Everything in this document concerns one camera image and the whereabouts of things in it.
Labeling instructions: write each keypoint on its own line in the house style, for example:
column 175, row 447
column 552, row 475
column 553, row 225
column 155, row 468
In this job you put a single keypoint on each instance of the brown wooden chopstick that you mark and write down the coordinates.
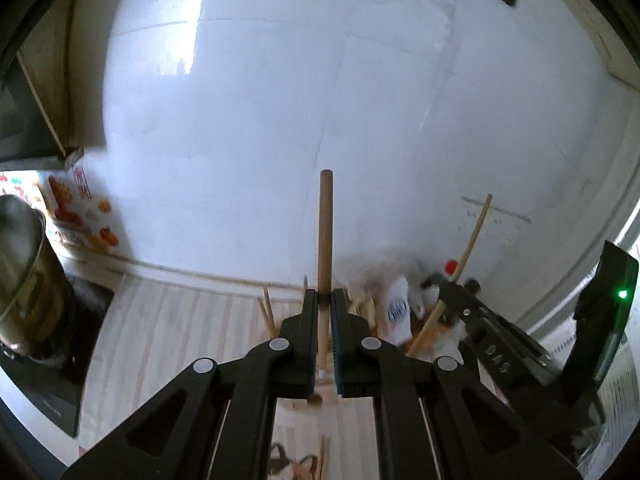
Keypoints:
column 472, row 240
column 270, row 310
column 325, row 230
column 369, row 310
column 265, row 312

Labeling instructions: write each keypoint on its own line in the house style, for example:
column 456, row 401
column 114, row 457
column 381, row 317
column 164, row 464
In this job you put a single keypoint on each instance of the range hood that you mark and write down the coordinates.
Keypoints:
column 30, row 110

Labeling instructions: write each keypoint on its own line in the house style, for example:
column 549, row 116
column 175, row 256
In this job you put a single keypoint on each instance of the fruit wall sticker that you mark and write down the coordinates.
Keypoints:
column 75, row 210

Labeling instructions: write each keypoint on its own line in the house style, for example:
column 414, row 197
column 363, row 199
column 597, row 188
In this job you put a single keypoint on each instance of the stainless steel pot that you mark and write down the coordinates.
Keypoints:
column 30, row 280

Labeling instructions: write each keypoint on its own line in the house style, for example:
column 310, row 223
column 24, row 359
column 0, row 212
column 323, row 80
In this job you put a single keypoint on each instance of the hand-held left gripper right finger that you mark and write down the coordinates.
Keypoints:
column 337, row 365

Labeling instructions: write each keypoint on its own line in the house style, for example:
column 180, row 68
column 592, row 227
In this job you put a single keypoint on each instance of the orange seasoning packet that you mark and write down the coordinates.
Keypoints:
column 431, row 335

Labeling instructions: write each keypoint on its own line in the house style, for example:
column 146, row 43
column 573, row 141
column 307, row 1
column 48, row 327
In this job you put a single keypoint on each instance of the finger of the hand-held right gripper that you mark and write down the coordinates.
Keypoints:
column 472, row 286
column 487, row 345

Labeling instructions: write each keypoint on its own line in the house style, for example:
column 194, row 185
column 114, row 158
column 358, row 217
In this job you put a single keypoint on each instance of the striped cat print tablecloth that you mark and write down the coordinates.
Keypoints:
column 175, row 330

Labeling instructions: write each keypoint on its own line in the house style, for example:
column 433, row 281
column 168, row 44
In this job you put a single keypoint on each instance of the white blue seasoning packet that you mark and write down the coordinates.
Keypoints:
column 397, row 312

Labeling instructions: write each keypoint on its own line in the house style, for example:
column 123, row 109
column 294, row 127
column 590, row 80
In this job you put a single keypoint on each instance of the black gas stove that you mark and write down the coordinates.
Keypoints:
column 60, row 385

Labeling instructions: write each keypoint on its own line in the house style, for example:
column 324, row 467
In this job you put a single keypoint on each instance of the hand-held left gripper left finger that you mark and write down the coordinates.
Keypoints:
column 314, row 365

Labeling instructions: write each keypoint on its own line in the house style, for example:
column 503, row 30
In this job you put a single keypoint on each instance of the clear plastic bag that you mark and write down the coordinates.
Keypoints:
column 372, row 272

